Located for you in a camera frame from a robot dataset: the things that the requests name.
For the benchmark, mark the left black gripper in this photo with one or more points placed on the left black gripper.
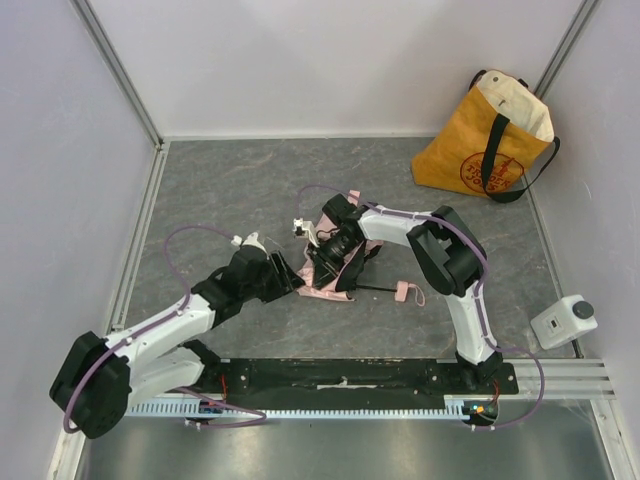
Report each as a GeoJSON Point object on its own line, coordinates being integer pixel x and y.
{"type": "Point", "coordinates": [275, 270]}

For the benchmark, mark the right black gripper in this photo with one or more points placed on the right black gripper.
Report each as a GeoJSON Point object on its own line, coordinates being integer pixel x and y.
{"type": "Point", "coordinates": [322, 260]}

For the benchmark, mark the pink folding umbrella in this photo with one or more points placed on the pink folding umbrella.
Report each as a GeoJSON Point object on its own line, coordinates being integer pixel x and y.
{"type": "Point", "coordinates": [332, 225]}

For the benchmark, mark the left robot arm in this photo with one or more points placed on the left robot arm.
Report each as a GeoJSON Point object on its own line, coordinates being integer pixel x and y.
{"type": "Point", "coordinates": [102, 377]}

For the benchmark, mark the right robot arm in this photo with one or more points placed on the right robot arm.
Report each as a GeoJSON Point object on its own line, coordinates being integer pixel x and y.
{"type": "Point", "coordinates": [452, 262]}

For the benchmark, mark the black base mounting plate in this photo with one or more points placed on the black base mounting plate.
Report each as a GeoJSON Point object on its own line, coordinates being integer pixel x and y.
{"type": "Point", "coordinates": [347, 384]}

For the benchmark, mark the yellow Trader Joe's tote bag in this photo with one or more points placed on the yellow Trader Joe's tote bag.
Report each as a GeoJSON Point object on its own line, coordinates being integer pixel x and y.
{"type": "Point", "coordinates": [494, 137]}

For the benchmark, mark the white box with grey knob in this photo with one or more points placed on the white box with grey knob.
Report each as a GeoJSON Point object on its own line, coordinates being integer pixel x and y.
{"type": "Point", "coordinates": [564, 321]}

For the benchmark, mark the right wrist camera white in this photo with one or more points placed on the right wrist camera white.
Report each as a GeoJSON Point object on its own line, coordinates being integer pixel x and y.
{"type": "Point", "coordinates": [306, 230]}

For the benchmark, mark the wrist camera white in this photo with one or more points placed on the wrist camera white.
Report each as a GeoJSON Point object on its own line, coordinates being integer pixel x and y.
{"type": "Point", "coordinates": [306, 230]}
{"type": "Point", "coordinates": [252, 240]}

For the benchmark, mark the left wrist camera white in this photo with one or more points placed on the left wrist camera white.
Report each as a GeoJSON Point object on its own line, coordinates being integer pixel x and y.
{"type": "Point", "coordinates": [252, 240]}

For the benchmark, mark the light blue cable duct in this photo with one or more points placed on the light blue cable duct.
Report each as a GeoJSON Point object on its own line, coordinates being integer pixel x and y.
{"type": "Point", "coordinates": [182, 406]}

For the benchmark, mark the aluminium rail frame front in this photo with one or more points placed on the aluminium rail frame front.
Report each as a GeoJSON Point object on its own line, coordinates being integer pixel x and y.
{"type": "Point", "coordinates": [576, 379]}

